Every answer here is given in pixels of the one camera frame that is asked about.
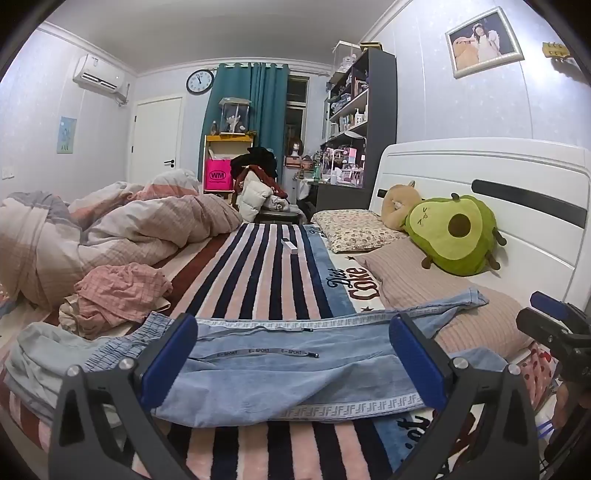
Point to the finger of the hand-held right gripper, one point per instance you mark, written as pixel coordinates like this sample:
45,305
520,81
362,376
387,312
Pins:
549,304
540,325

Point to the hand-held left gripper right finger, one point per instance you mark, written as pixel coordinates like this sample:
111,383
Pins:
418,357

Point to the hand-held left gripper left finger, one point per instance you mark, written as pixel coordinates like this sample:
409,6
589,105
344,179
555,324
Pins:
168,360

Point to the light blue denim pants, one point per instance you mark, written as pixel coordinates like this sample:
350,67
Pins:
277,369

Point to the red spotted cloth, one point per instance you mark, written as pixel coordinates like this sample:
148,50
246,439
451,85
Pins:
538,374

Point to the pink ribbed pillow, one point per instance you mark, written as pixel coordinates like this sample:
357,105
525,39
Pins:
415,281

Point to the pink plaid garment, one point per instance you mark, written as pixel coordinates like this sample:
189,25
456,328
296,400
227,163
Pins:
120,290

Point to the white bed headboard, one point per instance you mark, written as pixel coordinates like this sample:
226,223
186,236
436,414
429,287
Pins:
531,207

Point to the striped printed blanket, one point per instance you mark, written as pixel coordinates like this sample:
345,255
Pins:
258,281

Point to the green avocado plush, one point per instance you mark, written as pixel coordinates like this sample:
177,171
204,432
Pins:
452,230

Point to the pale green garment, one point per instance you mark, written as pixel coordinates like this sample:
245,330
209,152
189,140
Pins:
46,355

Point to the floral pillow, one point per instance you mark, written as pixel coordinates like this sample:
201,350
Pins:
351,230

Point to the beige pink checked duvet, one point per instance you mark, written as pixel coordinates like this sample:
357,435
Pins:
115,221

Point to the brown plush toy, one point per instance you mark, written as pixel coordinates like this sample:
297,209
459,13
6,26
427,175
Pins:
399,203

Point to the small white box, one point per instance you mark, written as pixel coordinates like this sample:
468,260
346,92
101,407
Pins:
289,245

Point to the dark desk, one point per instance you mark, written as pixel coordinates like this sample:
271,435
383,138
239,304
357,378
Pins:
341,196

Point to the dark chair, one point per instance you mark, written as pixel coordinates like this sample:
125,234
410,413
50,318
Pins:
277,216

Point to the pink bag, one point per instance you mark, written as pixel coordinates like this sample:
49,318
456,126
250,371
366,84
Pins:
218,174

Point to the black clothing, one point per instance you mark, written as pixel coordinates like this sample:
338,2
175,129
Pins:
258,159

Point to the white door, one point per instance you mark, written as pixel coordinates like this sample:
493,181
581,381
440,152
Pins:
154,138

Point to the yellow shelf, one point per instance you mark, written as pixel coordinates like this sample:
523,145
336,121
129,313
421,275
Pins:
228,138

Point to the wig head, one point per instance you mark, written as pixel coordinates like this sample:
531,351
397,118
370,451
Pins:
294,146

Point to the dark bookshelf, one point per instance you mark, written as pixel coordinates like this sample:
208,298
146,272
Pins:
381,115

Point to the glass display case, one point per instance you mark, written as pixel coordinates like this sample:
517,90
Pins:
234,115

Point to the yellow ukulele headstock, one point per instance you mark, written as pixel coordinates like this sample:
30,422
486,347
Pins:
559,50

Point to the teal curtain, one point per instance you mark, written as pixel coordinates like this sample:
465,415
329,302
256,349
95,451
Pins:
263,115

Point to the white framed picture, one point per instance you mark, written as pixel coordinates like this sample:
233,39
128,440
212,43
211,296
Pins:
482,41

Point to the window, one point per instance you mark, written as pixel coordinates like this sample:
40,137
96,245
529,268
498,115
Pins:
295,106

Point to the white air conditioner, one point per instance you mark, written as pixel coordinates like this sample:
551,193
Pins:
99,74

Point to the clear display box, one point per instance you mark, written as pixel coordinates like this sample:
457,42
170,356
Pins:
346,55

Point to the yellow box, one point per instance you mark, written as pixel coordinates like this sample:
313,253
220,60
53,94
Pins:
370,45

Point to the small blue wall poster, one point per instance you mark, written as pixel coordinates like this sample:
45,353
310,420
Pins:
66,134

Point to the round wall clock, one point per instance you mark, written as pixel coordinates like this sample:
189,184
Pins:
200,81

